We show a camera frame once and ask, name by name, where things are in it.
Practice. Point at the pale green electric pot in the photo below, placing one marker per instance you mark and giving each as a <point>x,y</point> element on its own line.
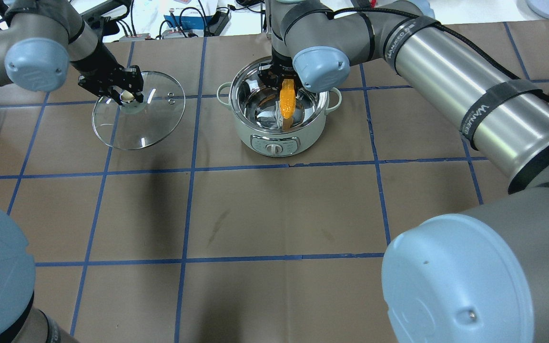
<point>257,118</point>

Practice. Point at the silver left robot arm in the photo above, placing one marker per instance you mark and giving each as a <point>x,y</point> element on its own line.
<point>44,38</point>

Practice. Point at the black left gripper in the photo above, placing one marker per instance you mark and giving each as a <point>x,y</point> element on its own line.
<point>97,61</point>

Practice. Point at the yellow toy corn cob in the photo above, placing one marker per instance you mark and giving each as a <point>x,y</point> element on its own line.
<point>287,103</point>

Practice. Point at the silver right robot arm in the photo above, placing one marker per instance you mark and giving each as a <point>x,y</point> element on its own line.
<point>223,245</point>

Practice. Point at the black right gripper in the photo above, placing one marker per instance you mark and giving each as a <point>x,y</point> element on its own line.
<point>281,65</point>

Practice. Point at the glass pot lid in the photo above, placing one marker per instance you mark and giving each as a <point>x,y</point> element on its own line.
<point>128,124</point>

